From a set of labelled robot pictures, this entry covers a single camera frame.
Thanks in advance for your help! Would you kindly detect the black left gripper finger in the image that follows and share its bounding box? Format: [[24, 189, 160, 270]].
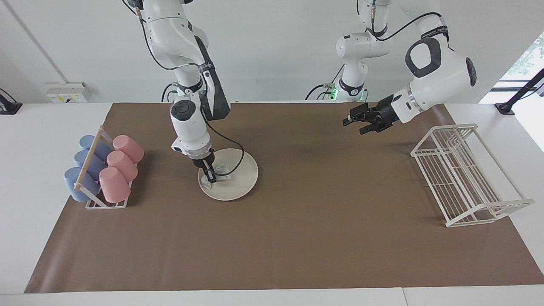
[[360, 119, 390, 136], [342, 103, 381, 127]]

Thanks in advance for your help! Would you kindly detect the round cream plate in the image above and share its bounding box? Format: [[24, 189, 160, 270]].
[[198, 148, 259, 201]]

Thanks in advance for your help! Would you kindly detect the pink plastic cup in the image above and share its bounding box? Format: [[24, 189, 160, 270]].
[[99, 166, 132, 204], [112, 135, 145, 164], [106, 150, 139, 183]]

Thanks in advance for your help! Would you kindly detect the brown table mat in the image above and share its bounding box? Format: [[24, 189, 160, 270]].
[[24, 102, 544, 294]]

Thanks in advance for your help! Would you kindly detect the cup rack with wooden rod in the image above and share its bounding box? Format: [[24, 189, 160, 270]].
[[74, 126, 133, 210]]

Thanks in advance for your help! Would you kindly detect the blue plastic cup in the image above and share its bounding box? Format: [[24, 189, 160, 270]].
[[74, 149, 107, 179], [79, 135, 113, 162], [63, 167, 101, 202]]

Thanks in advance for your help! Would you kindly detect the black table clamp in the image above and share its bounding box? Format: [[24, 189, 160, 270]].
[[0, 88, 23, 115]]

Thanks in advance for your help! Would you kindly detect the black left base cable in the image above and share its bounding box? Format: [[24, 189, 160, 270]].
[[304, 64, 345, 102]]

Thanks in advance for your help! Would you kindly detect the black base cable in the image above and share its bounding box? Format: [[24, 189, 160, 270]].
[[304, 64, 345, 102], [161, 82, 179, 103]]

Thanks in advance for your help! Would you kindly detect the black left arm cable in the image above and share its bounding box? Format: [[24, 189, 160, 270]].
[[356, 0, 448, 42]]

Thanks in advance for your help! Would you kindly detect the black right base cable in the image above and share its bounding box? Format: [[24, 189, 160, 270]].
[[161, 82, 179, 103]]

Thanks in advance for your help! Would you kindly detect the white wire dish rack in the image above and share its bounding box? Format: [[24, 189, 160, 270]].
[[410, 123, 535, 228]]

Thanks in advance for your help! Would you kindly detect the white wall socket box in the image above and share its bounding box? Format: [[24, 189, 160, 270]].
[[45, 82, 89, 104]]

